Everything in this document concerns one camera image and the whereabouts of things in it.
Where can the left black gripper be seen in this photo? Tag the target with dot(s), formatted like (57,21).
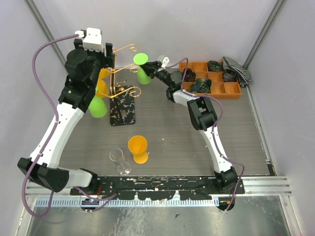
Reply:
(108,61)

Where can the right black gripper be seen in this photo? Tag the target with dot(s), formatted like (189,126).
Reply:
(150,67)

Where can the green goblet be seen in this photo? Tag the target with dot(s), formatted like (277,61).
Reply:
(142,77)
(97,107)

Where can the orange goblet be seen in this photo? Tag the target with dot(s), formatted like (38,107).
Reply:
(102,89)
(137,145)
(103,73)

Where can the gold wine glass rack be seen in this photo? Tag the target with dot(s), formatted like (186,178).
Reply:
(122,104)

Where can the clear wine glass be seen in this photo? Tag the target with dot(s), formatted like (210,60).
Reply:
(117,156)

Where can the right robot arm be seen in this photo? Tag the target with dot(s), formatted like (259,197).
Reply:
(203,117)

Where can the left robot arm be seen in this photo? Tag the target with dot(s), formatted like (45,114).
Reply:
(83,65)

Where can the dark floral cloth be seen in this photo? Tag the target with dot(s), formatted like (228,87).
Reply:
(201,85)
(214,66)

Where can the orange compartment tray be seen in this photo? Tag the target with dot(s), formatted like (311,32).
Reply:
(220,89)

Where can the dark floral cloth rear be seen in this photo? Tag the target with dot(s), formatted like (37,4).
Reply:
(214,66)

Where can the dark patterned cloth right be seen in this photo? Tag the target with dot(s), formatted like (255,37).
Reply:
(229,76)

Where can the striped cloth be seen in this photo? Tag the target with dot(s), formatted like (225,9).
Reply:
(242,74)

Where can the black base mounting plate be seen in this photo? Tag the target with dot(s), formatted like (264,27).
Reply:
(159,187)

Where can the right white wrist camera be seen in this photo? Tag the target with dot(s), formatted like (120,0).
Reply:
(164,61)

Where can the grey cable duct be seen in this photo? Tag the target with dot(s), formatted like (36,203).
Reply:
(176,202)

